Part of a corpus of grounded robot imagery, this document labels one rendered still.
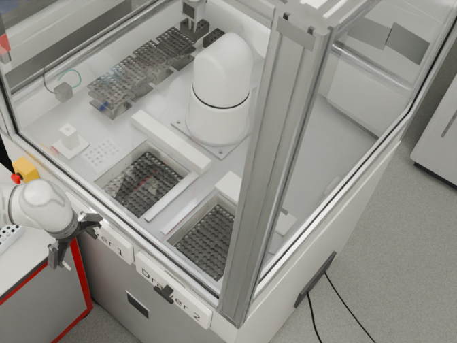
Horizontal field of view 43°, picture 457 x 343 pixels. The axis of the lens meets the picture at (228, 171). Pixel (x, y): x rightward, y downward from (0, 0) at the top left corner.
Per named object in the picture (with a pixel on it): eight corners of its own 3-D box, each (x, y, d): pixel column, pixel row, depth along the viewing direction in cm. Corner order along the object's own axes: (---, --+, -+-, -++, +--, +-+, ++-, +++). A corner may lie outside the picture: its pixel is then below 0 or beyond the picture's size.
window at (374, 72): (249, 293, 149) (323, 39, 80) (247, 292, 149) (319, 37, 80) (408, 112, 192) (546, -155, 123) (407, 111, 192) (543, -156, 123)
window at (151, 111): (220, 300, 158) (275, 25, 80) (16, 133, 185) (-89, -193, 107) (222, 299, 158) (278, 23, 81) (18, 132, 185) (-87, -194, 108)
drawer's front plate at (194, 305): (206, 330, 170) (209, 316, 161) (136, 270, 179) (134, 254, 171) (210, 326, 171) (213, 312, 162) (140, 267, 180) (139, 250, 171)
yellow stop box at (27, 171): (28, 188, 191) (24, 176, 185) (13, 177, 193) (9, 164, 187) (40, 180, 193) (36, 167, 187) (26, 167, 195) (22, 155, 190)
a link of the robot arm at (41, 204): (79, 198, 152) (31, 195, 153) (62, 171, 138) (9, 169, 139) (71, 237, 147) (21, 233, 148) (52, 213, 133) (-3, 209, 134)
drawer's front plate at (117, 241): (130, 265, 180) (128, 249, 171) (67, 211, 189) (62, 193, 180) (134, 261, 181) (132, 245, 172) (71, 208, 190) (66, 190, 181)
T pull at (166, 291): (171, 305, 165) (171, 303, 164) (152, 289, 168) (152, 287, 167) (179, 296, 167) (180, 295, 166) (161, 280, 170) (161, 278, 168)
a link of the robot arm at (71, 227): (80, 213, 150) (86, 222, 155) (56, 193, 153) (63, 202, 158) (54, 239, 147) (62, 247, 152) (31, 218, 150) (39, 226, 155)
